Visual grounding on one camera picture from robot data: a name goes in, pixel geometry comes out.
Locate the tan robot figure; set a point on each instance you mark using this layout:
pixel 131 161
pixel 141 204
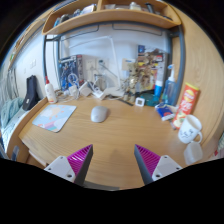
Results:
pixel 132 80

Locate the white bottle with red cap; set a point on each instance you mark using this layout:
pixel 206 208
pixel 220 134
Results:
pixel 50 93

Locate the sun and cloud mouse pad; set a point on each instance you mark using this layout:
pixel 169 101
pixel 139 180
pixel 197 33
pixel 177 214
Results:
pixel 53 117

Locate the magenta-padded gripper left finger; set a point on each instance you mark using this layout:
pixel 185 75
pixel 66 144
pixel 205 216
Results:
pixel 61 166

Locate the small white charger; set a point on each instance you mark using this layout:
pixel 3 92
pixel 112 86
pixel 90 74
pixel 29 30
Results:
pixel 73 91

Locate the white mug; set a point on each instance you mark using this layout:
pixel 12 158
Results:
pixel 189 129

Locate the black bag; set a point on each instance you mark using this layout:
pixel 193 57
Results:
pixel 30 91

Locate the white power adapter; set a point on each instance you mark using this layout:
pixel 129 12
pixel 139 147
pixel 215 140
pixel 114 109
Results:
pixel 85 89

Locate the blue tissue packet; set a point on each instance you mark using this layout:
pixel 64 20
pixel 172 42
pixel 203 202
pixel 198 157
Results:
pixel 164 111

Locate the blue spray bottle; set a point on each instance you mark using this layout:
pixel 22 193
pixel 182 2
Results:
pixel 170 90

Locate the bed with checked sheet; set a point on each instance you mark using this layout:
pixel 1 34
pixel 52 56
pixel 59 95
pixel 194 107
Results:
pixel 15 128

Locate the clear plastic cup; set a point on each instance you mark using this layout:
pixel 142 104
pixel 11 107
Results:
pixel 193 153

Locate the teal blanket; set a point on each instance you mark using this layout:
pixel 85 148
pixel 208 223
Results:
pixel 10 110

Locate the grey metal frame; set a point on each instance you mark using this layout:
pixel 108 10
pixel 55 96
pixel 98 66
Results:
pixel 181 60

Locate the grey computer mouse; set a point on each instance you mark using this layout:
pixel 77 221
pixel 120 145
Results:
pixel 99 114

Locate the white power strip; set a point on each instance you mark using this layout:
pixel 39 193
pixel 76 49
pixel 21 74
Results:
pixel 99 95

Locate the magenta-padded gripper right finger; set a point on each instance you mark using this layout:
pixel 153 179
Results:
pixel 165 166

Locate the colourful printed box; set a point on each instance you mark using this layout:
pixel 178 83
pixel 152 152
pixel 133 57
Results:
pixel 151 71

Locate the black ruler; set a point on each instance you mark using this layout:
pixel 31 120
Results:
pixel 125 101

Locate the white small carton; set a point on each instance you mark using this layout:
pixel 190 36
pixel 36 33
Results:
pixel 128 64

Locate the white desk lamp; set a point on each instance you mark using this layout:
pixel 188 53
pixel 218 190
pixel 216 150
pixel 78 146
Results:
pixel 114 63

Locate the blue robot model kit box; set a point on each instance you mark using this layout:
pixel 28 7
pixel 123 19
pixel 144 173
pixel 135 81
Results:
pixel 70 71

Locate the teal dish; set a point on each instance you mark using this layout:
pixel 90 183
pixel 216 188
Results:
pixel 153 100

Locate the small white cube clock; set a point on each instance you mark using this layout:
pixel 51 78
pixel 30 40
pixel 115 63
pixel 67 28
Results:
pixel 140 101

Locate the wooden shelf unit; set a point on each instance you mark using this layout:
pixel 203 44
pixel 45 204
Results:
pixel 110 15

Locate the white wall switch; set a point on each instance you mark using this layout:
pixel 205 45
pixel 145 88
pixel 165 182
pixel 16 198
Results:
pixel 33 63

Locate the metal cup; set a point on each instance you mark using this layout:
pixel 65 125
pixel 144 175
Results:
pixel 100 83

